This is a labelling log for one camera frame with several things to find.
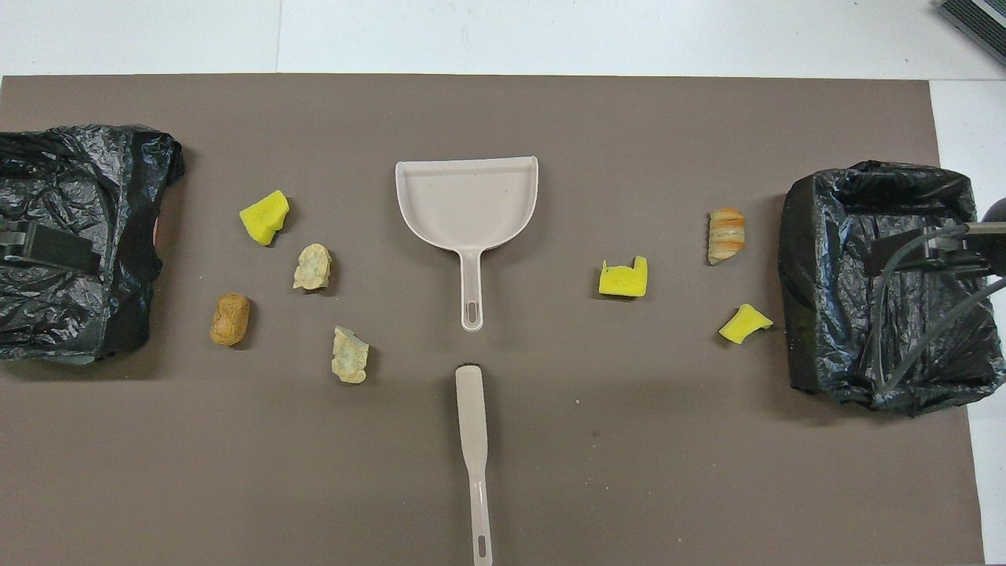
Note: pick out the orange striped croissant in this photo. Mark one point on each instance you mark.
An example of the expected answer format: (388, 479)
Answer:
(726, 234)

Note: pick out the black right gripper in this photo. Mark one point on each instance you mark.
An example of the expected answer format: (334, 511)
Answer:
(982, 251)

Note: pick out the beige plastic dustpan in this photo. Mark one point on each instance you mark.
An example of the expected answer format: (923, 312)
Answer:
(468, 204)

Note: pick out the pale ridged bread roll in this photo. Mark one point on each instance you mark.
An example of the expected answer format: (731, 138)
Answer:
(312, 267)

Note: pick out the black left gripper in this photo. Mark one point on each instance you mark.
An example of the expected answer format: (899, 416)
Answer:
(16, 242)

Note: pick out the beige hand brush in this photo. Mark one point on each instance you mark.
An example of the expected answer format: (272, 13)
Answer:
(471, 409)

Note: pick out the yellow curved sponge scrap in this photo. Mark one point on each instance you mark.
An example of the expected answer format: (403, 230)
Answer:
(743, 324)

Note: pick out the black bag lined bin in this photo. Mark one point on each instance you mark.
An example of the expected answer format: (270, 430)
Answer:
(841, 314)
(71, 181)

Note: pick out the pale torn bread chunk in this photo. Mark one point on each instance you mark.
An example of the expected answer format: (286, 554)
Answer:
(350, 355)

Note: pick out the dark grey ribbed device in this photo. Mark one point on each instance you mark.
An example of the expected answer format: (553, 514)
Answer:
(978, 27)

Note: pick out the brown bread bun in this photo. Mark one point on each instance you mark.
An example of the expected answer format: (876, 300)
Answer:
(229, 318)

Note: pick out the yellow notched sponge piece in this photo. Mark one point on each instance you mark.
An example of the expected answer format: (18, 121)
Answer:
(623, 281)

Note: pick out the yellow sponge green backing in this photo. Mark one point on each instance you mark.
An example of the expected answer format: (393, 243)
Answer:
(264, 217)

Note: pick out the brown table mat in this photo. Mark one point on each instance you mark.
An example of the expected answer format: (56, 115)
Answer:
(589, 456)

